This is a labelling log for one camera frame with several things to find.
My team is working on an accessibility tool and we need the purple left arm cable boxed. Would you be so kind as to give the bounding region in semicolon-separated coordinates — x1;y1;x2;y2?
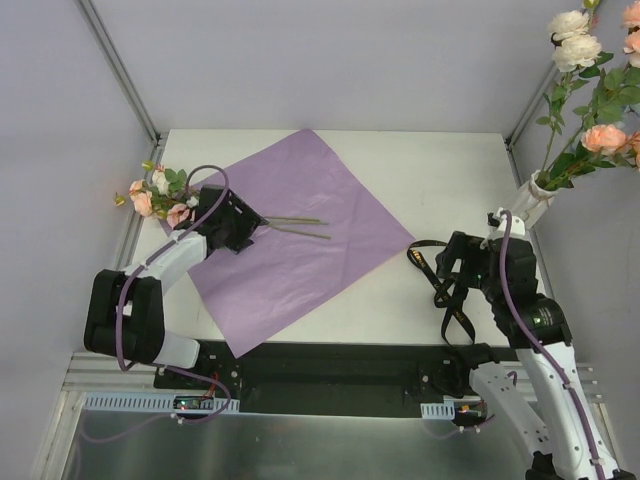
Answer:
79;164;234;444

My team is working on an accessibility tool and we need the purple tissue paper sheet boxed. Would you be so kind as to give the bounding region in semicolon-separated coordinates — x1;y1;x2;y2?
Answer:
163;130;414;355

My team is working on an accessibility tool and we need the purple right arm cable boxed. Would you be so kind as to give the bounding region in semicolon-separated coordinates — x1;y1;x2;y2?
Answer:
424;209;606;471

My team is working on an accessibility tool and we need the peach artificial rose stem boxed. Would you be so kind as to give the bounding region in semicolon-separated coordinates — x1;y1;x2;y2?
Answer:
549;0;640;186

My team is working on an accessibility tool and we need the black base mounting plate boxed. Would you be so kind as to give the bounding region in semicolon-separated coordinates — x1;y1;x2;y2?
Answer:
153;341;516;418

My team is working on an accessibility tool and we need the white artificial rose stem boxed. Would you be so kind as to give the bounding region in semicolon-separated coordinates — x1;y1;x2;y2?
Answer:
535;1;612;191

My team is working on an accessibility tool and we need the left aluminium corner post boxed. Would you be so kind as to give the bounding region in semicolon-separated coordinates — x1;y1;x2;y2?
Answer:
74;0;161;146

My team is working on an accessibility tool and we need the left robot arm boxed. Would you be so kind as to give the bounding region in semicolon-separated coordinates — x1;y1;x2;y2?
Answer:
84;185;267;389

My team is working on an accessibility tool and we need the white slotted cable duct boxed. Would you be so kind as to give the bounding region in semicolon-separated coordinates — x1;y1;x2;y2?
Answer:
84;392;240;416

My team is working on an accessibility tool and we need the pink artificial flower bunch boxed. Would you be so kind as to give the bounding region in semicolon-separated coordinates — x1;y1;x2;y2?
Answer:
113;159;332;241

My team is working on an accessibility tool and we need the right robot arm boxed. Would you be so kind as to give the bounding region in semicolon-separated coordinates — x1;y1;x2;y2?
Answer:
436;232;633;479

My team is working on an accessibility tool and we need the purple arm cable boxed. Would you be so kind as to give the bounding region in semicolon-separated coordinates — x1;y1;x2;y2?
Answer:
424;209;606;471
79;164;234;444

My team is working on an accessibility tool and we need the white ribbed ceramic vase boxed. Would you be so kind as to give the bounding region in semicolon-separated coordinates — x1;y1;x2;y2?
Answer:
499;170;558;232

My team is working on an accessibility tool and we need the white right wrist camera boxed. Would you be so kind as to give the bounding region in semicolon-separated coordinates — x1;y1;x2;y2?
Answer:
484;209;526;242

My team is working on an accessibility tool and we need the black printed ribbon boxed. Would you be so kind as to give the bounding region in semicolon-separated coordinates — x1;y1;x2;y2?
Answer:
406;240;476;346

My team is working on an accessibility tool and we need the aluminium front frame rail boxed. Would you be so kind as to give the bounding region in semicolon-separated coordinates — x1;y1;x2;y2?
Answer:
62;353;604;403

